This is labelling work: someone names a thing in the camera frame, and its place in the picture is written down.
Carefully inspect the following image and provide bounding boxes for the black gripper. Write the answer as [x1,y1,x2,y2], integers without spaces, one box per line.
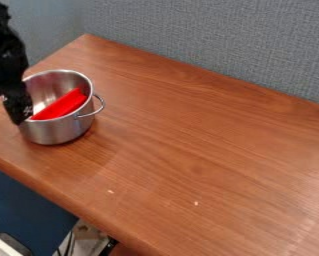
[0,29,35,126]

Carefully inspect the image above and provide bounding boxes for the stainless steel pot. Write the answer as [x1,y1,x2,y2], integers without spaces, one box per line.
[17,69,105,145]

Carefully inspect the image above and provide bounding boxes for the red plastic block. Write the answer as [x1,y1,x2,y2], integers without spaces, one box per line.
[31,88,87,120]

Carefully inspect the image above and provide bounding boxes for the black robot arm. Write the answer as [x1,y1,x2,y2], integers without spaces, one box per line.
[0,2,33,125]

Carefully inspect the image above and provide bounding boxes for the metal table leg bracket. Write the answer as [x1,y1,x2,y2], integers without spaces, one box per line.
[52,220,117,256]

